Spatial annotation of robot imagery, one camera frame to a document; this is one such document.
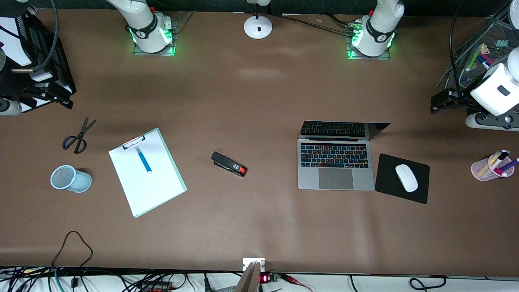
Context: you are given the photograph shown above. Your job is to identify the yellow highlighter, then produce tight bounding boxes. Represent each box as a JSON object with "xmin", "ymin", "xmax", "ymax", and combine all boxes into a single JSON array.
[{"xmin": 478, "ymin": 152, "xmax": 501, "ymax": 178}]

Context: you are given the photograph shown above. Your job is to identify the black stapler with red end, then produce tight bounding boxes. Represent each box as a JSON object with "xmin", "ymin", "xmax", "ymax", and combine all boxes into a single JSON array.
[{"xmin": 211, "ymin": 152, "xmax": 247, "ymax": 178}]

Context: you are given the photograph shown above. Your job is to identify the white round stand base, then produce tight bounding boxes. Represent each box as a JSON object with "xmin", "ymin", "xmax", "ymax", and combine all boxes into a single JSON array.
[{"xmin": 244, "ymin": 0, "xmax": 273, "ymax": 40}]

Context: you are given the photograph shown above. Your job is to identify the red cable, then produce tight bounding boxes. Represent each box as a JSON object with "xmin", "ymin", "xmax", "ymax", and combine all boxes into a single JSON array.
[{"xmin": 279, "ymin": 273, "xmax": 313, "ymax": 292}]

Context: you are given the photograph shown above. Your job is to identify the black wire mesh organizer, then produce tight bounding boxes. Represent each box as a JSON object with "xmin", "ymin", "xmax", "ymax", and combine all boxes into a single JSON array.
[{"xmin": 437, "ymin": 16, "xmax": 519, "ymax": 92}]

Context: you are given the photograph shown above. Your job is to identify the white marker with black cap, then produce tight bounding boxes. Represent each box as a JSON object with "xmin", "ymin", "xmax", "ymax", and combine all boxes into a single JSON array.
[{"xmin": 489, "ymin": 150, "xmax": 510, "ymax": 171}]

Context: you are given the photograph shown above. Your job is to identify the teal clipboard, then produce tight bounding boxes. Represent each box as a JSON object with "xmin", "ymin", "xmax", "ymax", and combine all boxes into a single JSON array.
[{"xmin": 108, "ymin": 128, "xmax": 188, "ymax": 218}]

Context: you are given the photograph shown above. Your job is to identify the blue marker with white cap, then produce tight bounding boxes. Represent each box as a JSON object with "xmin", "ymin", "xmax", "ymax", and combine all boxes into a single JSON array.
[{"xmin": 136, "ymin": 147, "xmax": 152, "ymax": 174}]

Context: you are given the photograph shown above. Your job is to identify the small white box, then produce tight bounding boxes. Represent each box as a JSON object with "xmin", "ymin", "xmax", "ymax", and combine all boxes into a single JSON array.
[{"xmin": 242, "ymin": 258, "xmax": 265, "ymax": 272}]

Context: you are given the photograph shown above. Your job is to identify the thin black looped cable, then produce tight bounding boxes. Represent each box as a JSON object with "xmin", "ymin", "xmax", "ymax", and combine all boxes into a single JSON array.
[{"xmin": 52, "ymin": 230, "xmax": 94, "ymax": 286}]

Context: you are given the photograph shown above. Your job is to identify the white paper sheet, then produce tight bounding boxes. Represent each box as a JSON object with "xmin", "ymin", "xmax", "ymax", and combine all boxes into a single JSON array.
[{"xmin": 109, "ymin": 131, "xmax": 184, "ymax": 215}]

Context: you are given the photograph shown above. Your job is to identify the metal clipboard clip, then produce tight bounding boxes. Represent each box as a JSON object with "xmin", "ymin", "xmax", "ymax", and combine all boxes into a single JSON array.
[{"xmin": 122, "ymin": 134, "xmax": 146, "ymax": 150}]

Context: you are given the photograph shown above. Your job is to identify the light blue mesh pen cup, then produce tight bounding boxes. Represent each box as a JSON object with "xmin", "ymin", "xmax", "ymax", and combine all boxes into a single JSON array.
[{"xmin": 50, "ymin": 165, "xmax": 92, "ymax": 193}]

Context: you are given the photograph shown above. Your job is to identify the pink pen cup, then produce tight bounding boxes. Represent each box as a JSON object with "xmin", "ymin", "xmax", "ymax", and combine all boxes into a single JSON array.
[{"xmin": 471, "ymin": 153, "xmax": 515, "ymax": 181}]

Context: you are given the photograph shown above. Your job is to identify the purple marker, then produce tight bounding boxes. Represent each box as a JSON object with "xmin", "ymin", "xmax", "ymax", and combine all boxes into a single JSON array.
[{"xmin": 498, "ymin": 158, "xmax": 519, "ymax": 173}]

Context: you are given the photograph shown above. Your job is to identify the silver laptop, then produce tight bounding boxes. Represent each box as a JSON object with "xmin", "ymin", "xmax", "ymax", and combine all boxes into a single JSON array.
[{"xmin": 297, "ymin": 120, "xmax": 391, "ymax": 191}]

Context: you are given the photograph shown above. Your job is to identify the white computer mouse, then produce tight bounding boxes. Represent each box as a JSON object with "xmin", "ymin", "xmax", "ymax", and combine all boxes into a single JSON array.
[{"xmin": 395, "ymin": 164, "xmax": 418, "ymax": 193}]

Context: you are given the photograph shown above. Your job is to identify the wooden bar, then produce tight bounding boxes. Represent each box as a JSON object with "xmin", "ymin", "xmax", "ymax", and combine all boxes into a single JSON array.
[{"xmin": 234, "ymin": 262, "xmax": 261, "ymax": 292}]

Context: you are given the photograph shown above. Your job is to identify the green pen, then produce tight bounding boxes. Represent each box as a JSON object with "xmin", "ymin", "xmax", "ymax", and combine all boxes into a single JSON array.
[{"xmin": 465, "ymin": 48, "xmax": 481, "ymax": 72}]

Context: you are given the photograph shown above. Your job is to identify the black mouse pad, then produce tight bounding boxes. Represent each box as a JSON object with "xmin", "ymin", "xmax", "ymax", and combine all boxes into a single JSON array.
[{"xmin": 375, "ymin": 153, "xmax": 430, "ymax": 204}]

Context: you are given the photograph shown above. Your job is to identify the black handled scissors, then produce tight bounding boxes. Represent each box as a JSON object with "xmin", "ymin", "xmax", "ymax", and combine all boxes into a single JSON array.
[{"xmin": 62, "ymin": 117, "xmax": 97, "ymax": 154}]

